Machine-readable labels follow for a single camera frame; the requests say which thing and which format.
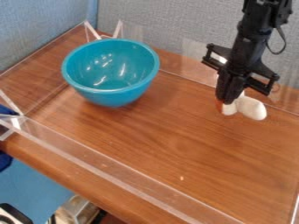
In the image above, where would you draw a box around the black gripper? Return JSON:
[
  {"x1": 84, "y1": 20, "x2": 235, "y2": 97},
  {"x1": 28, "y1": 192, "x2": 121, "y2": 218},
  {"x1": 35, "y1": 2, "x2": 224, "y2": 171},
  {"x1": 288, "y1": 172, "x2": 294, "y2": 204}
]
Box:
[{"x1": 200, "y1": 43, "x2": 282, "y2": 105}]

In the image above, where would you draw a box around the brown and white toy mushroom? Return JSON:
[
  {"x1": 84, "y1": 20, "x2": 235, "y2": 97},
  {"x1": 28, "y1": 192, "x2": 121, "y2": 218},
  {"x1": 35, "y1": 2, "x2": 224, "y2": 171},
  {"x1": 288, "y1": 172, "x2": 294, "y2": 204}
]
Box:
[{"x1": 216, "y1": 93, "x2": 267, "y2": 121}]

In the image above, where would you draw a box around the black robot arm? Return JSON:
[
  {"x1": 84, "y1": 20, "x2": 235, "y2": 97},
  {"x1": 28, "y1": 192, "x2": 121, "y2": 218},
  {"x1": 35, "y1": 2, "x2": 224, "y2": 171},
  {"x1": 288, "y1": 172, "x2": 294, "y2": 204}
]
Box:
[{"x1": 201, "y1": 0, "x2": 294, "y2": 105}]

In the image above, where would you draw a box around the blue ceramic bowl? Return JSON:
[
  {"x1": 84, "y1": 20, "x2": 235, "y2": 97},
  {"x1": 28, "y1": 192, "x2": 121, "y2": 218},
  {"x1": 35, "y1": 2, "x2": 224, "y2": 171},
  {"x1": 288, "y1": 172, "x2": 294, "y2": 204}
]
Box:
[{"x1": 60, "y1": 38, "x2": 160, "y2": 108}]

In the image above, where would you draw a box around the clear acrylic table barrier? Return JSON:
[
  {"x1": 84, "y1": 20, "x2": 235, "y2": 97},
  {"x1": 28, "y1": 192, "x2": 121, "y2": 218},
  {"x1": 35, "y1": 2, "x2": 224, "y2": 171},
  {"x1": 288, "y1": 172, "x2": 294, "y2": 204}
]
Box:
[{"x1": 0, "y1": 25, "x2": 299, "y2": 224}]

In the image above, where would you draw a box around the metal table leg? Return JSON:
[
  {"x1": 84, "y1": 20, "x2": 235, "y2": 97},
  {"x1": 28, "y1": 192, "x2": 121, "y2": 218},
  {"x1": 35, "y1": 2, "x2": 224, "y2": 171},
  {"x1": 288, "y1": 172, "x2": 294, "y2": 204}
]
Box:
[{"x1": 45, "y1": 195, "x2": 99, "y2": 224}]

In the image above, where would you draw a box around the dark blue cloth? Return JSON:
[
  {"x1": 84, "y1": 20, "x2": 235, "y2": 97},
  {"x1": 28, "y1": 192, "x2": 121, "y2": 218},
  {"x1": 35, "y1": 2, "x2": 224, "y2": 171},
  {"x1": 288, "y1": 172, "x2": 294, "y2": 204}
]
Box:
[{"x1": 0, "y1": 104, "x2": 19, "y2": 172}]

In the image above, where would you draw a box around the black object bottom left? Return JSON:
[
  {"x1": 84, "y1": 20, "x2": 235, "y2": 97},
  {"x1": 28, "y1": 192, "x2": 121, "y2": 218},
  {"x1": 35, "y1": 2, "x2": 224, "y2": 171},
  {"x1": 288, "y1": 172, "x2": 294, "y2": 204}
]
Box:
[{"x1": 0, "y1": 203, "x2": 33, "y2": 224}]

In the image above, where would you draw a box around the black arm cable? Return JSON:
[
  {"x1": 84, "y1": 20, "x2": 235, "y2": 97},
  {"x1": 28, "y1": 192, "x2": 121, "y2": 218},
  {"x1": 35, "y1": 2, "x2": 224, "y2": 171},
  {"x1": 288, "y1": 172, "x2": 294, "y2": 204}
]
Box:
[{"x1": 266, "y1": 25, "x2": 288, "y2": 56}]

